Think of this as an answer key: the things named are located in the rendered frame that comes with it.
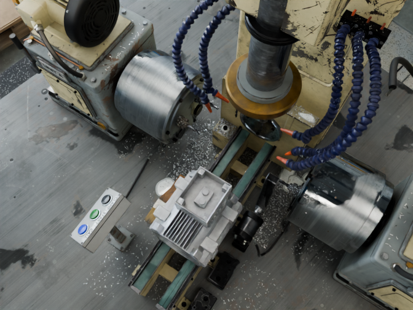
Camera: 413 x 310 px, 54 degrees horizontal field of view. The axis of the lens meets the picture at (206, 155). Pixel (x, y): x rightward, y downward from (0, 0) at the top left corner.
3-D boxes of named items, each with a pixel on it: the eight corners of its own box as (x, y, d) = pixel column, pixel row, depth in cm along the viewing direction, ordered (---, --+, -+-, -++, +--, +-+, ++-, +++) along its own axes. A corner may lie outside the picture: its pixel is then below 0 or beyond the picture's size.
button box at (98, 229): (118, 195, 119) (107, 186, 115) (132, 203, 114) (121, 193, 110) (80, 244, 113) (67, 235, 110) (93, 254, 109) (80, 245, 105)
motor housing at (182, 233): (190, 184, 129) (187, 162, 111) (241, 216, 125) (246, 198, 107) (153, 236, 122) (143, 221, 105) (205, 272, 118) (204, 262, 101)
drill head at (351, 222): (294, 151, 133) (311, 114, 110) (411, 218, 124) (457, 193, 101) (255, 212, 125) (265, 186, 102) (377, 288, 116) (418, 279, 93)
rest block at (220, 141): (220, 131, 149) (221, 115, 138) (236, 140, 148) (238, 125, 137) (211, 143, 147) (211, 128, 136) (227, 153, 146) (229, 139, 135)
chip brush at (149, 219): (177, 172, 143) (177, 171, 142) (188, 179, 142) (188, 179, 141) (143, 220, 136) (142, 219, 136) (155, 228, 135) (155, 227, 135)
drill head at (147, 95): (135, 59, 148) (121, 10, 125) (219, 107, 140) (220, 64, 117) (91, 109, 140) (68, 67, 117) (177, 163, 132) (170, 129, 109)
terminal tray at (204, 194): (200, 174, 114) (199, 165, 107) (232, 194, 111) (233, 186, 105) (175, 208, 110) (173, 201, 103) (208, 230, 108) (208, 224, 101)
